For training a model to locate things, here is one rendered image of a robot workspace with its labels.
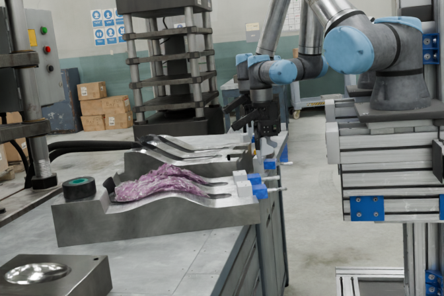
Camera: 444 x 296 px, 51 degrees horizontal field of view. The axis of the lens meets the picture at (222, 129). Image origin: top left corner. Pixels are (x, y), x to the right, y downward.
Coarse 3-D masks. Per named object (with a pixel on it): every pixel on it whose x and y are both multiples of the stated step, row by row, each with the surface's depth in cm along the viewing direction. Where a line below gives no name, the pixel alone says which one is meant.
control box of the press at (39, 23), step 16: (0, 16) 174; (32, 16) 188; (48, 16) 198; (0, 32) 175; (32, 32) 187; (48, 32) 198; (0, 48) 176; (32, 48) 187; (48, 48) 195; (48, 64) 196; (0, 80) 179; (16, 80) 178; (48, 80) 196; (0, 96) 180; (16, 96) 179; (48, 96) 195; (64, 96) 207; (0, 112) 182; (16, 144) 192
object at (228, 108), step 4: (240, 96) 198; (244, 96) 197; (236, 100) 197; (240, 100) 197; (244, 100) 197; (228, 104) 199; (232, 104) 197; (236, 104) 197; (224, 108) 197; (228, 108) 196; (232, 108) 197; (224, 112) 197; (228, 112) 197
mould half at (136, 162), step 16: (160, 144) 162; (176, 144) 168; (224, 144) 170; (240, 144) 165; (128, 160) 151; (144, 160) 150; (160, 160) 148; (208, 160) 148; (224, 160) 145; (240, 160) 149; (128, 176) 152; (208, 176) 146; (224, 176) 144
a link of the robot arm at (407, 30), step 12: (396, 24) 114; (408, 24) 113; (420, 24) 115; (396, 36) 112; (408, 36) 114; (420, 36) 116; (396, 48) 112; (408, 48) 114; (420, 48) 116; (396, 60) 114; (408, 60) 115; (420, 60) 116
